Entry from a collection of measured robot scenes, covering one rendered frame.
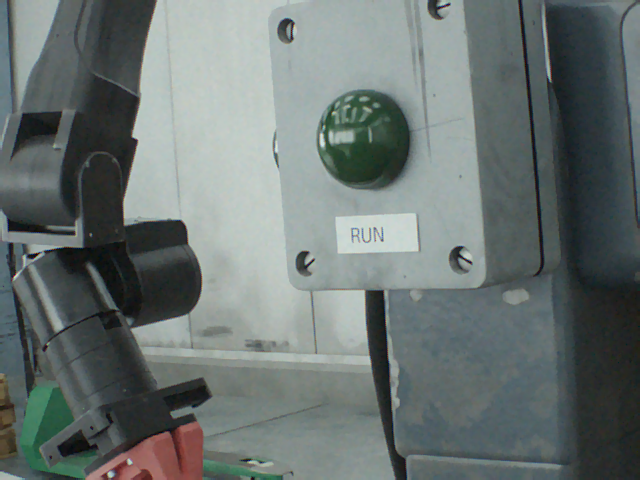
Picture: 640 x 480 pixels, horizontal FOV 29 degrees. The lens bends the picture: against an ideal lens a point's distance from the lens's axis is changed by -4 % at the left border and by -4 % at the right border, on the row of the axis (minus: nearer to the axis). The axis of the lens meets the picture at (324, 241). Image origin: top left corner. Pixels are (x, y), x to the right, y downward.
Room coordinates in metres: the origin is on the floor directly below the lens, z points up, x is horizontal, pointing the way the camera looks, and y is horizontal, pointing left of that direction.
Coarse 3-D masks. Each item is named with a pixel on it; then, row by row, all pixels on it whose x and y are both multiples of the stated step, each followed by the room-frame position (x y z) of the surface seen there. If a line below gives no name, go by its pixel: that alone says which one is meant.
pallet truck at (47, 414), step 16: (16, 304) 5.99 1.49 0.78; (32, 368) 5.99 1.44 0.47; (32, 384) 5.97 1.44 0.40; (48, 384) 6.01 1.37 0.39; (32, 400) 5.92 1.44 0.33; (48, 400) 5.85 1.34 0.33; (64, 400) 5.91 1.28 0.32; (32, 416) 5.83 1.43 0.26; (48, 416) 5.81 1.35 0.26; (64, 416) 5.88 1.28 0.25; (32, 432) 5.75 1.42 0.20; (48, 432) 5.78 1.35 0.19; (32, 448) 5.69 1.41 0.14; (32, 464) 5.70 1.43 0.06; (64, 464) 5.54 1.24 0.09; (80, 464) 5.53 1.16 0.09; (208, 464) 5.48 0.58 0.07; (224, 464) 5.42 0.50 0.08; (240, 464) 5.37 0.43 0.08; (256, 464) 5.39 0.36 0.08; (272, 464) 5.38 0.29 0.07
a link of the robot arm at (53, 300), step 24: (24, 264) 0.79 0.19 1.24; (48, 264) 0.77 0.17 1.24; (72, 264) 0.78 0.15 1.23; (96, 264) 0.79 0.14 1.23; (120, 264) 0.82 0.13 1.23; (24, 288) 0.78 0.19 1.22; (48, 288) 0.77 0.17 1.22; (72, 288) 0.77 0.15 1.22; (96, 288) 0.78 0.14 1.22; (120, 288) 0.81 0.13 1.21; (48, 312) 0.77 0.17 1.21; (72, 312) 0.76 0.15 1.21; (96, 312) 0.77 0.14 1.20; (120, 312) 0.79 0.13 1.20; (48, 336) 0.77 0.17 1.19
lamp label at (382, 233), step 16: (336, 224) 0.40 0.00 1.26; (352, 224) 0.39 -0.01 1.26; (368, 224) 0.39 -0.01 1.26; (384, 224) 0.38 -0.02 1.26; (400, 224) 0.38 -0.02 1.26; (352, 240) 0.39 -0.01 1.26; (368, 240) 0.39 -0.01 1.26; (384, 240) 0.38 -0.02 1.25; (400, 240) 0.38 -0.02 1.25; (416, 240) 0.38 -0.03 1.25
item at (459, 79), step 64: (320, 0) 0.40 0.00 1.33; (384, 0) 0.38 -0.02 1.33; (448, 0) 0.37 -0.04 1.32; (512, 0) 0.38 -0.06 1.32; (320, 64) 0.40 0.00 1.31; (384, 64) 0.38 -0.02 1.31; (448, 64) 0.37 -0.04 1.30; (512, 64) 0.38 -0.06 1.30; (448, 128) 0.37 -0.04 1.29; (512, 128) 0.38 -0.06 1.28; (320, 192) 0.40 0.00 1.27; (384, 192) 0.38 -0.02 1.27; (448, 192) 0.37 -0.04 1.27; (512, 192) 0.38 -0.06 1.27; (320, 256) 0.40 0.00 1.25; (384, 256) 0.39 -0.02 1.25; (448, 256) 0.37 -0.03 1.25; (512, 256) 0.37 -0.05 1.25
